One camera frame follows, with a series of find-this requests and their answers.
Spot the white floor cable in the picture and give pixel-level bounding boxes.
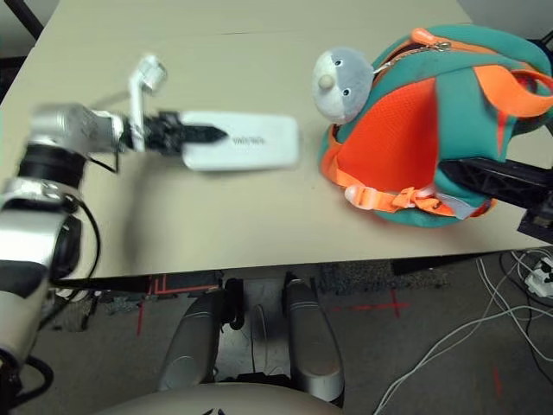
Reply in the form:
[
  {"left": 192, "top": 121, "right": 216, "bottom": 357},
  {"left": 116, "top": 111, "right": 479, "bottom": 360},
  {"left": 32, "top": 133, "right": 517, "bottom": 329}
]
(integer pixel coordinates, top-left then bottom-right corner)
[
  {"left": 373, "top": 304, "right": 553, "bottom": 415},
  {"left": 474, "top": 250, "right": 553, "bottom": 373}
]

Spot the grey white plush toy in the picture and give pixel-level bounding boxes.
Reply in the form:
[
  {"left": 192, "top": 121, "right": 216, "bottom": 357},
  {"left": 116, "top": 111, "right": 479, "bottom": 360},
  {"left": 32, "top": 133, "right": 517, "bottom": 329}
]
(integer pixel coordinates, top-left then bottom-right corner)
[{"left": 311, "top": 46, "right": 375, "bottom": 124}]

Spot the red tape cross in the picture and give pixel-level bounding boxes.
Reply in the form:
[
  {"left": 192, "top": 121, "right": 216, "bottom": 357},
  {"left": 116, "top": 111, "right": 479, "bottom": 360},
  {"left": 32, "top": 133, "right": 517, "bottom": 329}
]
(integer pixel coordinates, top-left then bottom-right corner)
[{"left": 330, "top": 289, "right": 411, "bottom": 319}]

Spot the white pencil case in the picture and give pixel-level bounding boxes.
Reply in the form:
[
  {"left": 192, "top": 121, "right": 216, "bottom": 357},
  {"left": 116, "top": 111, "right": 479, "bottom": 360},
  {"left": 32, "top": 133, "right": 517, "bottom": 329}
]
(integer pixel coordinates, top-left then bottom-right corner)
[{"left": 179, "top": 111, "right": 300, "bottom": 173}]

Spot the grey robot torso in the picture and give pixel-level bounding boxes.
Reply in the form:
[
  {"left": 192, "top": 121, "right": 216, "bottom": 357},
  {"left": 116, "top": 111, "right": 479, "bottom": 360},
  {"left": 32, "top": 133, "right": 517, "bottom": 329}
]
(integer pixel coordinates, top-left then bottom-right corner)
[{"left": 92, "top": 382, "right": 342, "bottom": 415}]

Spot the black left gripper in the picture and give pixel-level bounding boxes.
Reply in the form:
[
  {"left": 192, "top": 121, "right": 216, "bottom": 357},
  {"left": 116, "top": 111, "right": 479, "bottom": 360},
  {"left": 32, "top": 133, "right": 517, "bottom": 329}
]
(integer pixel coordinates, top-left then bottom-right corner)
[{"left": 144, "top": 111, "right": 228, "bottom": 156}]

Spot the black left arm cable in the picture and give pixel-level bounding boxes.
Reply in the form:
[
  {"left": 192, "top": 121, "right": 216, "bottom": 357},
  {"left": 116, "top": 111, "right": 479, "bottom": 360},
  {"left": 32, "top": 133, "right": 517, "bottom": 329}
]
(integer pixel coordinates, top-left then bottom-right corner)
[{"left": 51, "top": 93, "right": 130, "bottom": 282}]

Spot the orange and teal backpack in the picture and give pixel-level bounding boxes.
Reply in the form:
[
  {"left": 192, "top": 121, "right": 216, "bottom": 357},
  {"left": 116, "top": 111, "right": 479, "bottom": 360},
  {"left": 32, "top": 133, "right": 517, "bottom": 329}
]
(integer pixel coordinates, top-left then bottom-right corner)
[{"left": 319, "top": 24, "right": 553, "bottom": 229}]

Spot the grey robot leg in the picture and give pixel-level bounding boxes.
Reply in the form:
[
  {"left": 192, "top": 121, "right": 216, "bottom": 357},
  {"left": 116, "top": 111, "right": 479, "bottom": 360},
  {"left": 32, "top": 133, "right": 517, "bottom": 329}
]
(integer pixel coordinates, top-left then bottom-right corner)
[
  {"left": 157, "top": 289, "right": 226, "bottom": 393},
  {"left": 283, "top": 271, "right": 346, "bottom": 405}
]

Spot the white power strip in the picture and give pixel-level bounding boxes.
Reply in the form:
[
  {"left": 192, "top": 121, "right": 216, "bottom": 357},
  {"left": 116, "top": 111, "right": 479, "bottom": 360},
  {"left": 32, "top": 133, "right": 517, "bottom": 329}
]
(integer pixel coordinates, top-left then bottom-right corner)
[{"left": 524, "top": 257, "right": 553, "bottom": 299}]

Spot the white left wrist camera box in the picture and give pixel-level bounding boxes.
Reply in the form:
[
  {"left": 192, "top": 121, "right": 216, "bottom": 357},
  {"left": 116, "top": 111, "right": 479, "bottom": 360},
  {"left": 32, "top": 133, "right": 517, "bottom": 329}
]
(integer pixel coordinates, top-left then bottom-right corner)
[{"left": 128, "top": 54, "right": 168, "bottom": 152}]

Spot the dark metal frame leg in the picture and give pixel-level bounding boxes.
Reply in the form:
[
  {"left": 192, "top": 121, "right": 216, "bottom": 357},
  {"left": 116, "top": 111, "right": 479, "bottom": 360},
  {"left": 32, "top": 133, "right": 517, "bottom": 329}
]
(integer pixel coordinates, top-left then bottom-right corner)
[{"left": 12, "top": 0, "right": 44, "bottom": 40}]

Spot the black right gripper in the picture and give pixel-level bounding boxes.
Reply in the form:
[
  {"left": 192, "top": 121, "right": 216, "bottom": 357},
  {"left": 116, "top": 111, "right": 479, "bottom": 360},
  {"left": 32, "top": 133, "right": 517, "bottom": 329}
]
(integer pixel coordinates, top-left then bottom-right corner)
[{"left": 438, "top": 157, "right": 553, "bottom": 239}]

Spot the grey left robot leg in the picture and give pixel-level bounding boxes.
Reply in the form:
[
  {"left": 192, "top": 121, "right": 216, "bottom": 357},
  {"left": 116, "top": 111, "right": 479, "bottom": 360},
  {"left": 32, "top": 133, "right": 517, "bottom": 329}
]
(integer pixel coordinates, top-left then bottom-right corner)
[{"left": 157, "top": 289, "right": 226, "bottom": 393}]

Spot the grey right robot leg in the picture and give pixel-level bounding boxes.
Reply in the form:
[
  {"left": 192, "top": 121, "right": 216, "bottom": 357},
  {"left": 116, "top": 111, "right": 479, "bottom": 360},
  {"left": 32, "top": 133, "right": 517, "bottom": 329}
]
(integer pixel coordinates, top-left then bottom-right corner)
[{"left": 283, "top": 271, "right": 346, "bottom": 405}]

